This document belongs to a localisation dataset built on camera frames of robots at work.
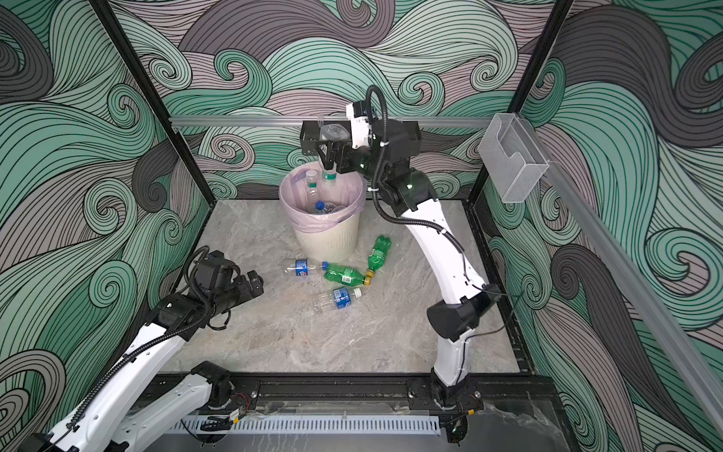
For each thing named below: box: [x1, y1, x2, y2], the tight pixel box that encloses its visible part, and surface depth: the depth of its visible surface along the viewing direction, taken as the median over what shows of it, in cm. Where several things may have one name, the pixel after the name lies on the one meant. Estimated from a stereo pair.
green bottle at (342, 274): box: [321, 260, 366, 287], surface depth 95 cm
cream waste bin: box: [293, 209, 361, 263], surface depth 85 cm
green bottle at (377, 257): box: [363, 234, 392, 287], surface depth 100 cm
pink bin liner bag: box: [278, 163, 367, 233], surface depth 85 cm
